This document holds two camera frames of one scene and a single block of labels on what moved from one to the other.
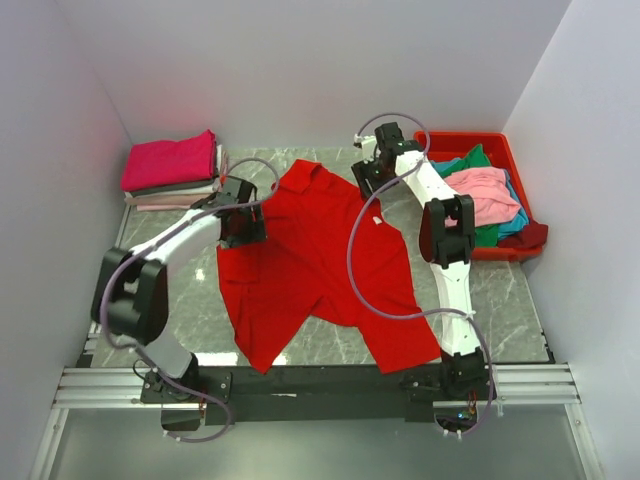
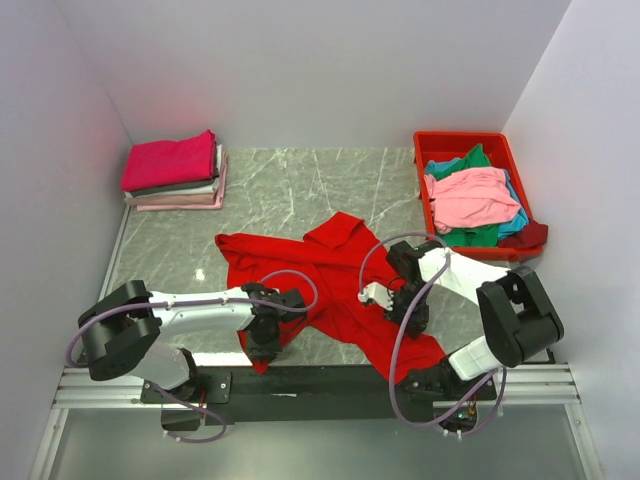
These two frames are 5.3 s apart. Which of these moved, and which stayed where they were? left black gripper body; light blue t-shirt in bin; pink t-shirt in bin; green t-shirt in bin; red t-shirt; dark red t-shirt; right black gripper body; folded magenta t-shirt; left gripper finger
Moved: red t-shirt; right black gripper body; left black gripper body; left gripper finger
Stayed: green t-shirt in bin; pink t-shirt in bin; light blue t-shirt in bin; dark red t-shirt; folded magenta t-shirt
